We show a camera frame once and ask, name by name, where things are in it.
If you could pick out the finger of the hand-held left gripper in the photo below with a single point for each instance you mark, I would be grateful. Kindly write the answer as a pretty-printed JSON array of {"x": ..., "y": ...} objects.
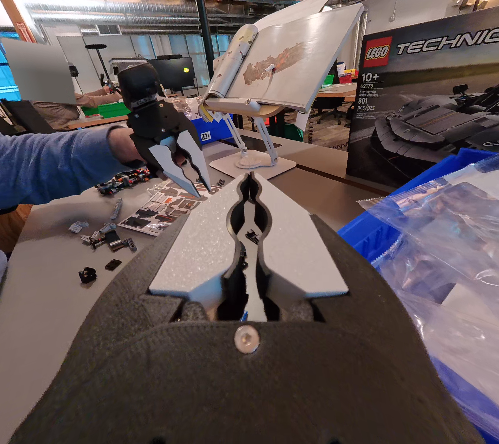
[
  {"x": 195, "y": 152},
  {"x": 165, "y": 159}
]

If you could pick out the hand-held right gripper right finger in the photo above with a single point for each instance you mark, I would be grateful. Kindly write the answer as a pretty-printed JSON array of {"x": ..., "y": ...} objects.
[{"x": 304, "y": 257}]

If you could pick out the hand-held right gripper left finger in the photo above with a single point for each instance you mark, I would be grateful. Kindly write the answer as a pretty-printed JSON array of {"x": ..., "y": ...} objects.
[{"x": 195, "y": 257}]

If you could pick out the lego sticker sheet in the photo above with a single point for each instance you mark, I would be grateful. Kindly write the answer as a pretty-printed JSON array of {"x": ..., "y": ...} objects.
[{"x": 156, "y": 214}]

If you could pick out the small lego pieces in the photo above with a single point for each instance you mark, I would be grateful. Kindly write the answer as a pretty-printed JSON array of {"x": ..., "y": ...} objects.
[{"x": 113, "y": 235}]

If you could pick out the person's left forearm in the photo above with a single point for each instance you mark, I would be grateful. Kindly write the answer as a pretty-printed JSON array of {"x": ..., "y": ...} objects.
[{"x": 50, "y": 167}]

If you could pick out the partly built lego model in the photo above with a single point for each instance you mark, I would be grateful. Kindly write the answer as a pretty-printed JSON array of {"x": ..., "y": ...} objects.
[{"x": 117, "y": 183}]

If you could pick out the lego instruction booklet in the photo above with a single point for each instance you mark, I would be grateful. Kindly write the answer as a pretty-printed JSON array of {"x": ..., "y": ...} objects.
[{"x": 296, "y": 58}]

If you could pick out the dark lego set box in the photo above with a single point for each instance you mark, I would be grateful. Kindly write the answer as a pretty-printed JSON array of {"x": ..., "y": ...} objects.
[{"x": 429, "y": 120}]

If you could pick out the person's left hand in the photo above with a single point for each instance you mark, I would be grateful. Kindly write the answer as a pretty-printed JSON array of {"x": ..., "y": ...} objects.
[{"x": 124, "y": 146}]

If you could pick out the blue plastic bin with tag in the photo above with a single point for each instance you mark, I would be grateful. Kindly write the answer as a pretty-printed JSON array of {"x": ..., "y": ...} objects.
[{"x": 216, "y": 132}]

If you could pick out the pile of clear plastic bags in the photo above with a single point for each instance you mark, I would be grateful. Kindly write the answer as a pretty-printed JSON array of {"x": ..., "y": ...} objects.
[
  {"x": 440, "y": 237},
  {"x": 187, "y": 105}
]

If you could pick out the green plastic bin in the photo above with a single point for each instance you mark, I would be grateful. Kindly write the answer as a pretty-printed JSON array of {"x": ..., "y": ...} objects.
[{"x": 113, "y": 110}]

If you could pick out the white book stand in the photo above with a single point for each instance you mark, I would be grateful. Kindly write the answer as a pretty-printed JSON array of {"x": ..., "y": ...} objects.
[{"x": 253, "y": 163}]

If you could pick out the black steel column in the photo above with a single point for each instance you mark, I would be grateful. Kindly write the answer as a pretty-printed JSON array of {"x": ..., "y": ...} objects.
[{"x": 199, "y": 4}]

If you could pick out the black wall monitor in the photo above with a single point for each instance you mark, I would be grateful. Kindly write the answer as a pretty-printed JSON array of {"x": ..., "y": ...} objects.
[{"x": 175, "y": 74}]

